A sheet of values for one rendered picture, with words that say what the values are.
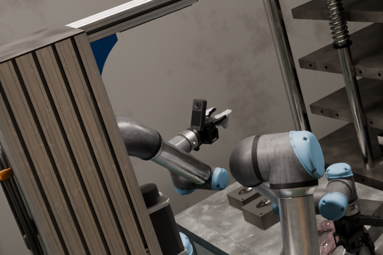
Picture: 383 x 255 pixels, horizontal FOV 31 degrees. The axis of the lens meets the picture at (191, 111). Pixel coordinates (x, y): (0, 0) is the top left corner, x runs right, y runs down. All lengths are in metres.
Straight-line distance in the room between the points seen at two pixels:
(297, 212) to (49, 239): 0.57
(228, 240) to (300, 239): 1.37
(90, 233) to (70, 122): 0.27
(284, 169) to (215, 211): 1.66
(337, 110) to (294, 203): 1.79
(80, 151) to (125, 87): 2.76
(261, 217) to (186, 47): 1.77
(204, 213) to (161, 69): 1.39
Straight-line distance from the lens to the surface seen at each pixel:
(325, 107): 3.45
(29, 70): 1.50
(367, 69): 3.10
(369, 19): 3.02
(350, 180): 2.08
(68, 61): 1.52
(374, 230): 2.74
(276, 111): 4.84
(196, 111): 2.40
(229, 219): 3.15
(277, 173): 1.63
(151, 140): 2.00
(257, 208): 3.02
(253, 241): 2.94
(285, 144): 1.62
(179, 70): 4.43
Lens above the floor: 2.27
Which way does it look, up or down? 18 degrees down
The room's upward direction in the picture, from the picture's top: 17 degrees counter-clockwise
